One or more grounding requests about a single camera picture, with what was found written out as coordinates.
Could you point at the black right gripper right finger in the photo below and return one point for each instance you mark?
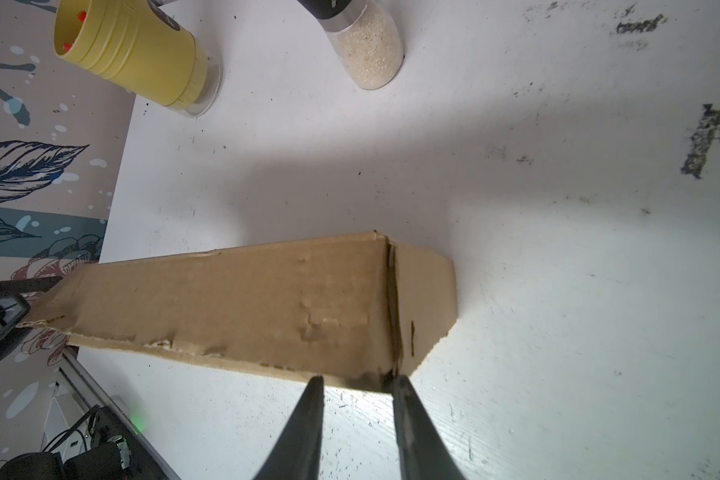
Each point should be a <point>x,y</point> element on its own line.
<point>422,453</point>

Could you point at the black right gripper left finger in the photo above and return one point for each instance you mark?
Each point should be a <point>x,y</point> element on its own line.
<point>296,453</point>

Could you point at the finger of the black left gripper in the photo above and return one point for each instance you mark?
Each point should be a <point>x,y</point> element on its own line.
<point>14,307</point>

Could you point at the brown cardboard box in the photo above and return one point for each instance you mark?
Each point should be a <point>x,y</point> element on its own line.
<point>358,310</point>

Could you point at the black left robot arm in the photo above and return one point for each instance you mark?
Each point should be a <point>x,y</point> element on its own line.
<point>60,465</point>

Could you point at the yellow plastic cup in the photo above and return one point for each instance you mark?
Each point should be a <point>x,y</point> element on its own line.
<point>137,46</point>

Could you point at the glass spice grinder black cap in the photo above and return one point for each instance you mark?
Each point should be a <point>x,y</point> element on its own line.
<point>364,36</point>

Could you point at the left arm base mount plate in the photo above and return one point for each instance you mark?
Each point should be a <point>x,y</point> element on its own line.
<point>108,427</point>

